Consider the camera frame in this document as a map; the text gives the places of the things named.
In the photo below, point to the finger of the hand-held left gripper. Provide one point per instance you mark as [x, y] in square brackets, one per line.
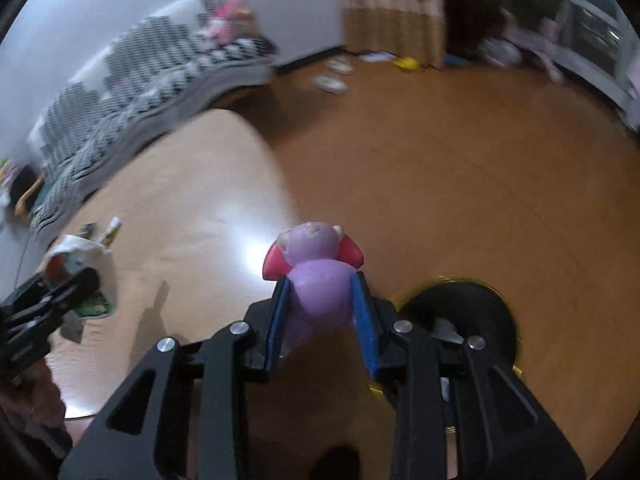
[55, 292]
[30, 335]

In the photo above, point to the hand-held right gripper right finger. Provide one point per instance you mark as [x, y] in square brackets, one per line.
[363, 320]

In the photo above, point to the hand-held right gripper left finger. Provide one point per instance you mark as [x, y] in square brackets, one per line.
[278, 320]

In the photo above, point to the white printed wrapper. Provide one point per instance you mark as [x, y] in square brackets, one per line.
[75, 255]

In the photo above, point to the purple toy figure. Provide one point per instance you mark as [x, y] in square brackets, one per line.
[315, 280]

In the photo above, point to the black bin with gold rim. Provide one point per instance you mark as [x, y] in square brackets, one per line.
[480, 310]

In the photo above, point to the person's left hand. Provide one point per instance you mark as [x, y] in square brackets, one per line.
[35, 400]

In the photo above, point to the flat green wrapper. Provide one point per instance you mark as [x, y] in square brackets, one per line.
[94, 306]

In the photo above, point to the small green wrapper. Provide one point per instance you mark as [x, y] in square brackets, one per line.
[87, 230]

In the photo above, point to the orange curved object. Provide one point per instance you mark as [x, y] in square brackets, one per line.
[25, 201]

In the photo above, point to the checkered sofa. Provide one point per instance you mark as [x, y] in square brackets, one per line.
[140, 80]

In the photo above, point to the white shoe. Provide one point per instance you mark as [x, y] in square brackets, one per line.
[340, 65]
[330, 84]

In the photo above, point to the yellow toy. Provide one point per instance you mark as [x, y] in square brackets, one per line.
[406, 63]

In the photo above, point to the white paper sheet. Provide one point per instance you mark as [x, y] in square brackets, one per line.
[376, 56]

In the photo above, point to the blue flat object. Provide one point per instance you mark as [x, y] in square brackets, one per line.
[457, 62]

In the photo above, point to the pink plush toy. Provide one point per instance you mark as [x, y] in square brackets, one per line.
[226, 22]

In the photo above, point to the beige patterned curtain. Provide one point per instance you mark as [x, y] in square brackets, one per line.
[395, 5]

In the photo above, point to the white window frame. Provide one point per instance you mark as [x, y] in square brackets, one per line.
[595, 25]

